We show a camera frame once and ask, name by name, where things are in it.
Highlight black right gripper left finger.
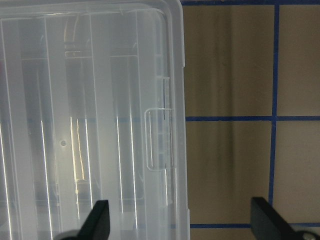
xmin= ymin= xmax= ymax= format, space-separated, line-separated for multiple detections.
xmin=75 ymin=200 xmax=111 ymax=240

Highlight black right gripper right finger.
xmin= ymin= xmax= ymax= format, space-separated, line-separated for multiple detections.
xmin=250 ymin=197 xmax=300 ymax=240

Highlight clear plastic box lid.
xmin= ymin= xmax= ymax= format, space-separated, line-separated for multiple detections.
xmin=0 ymin=0 xmax=190 ymax=240

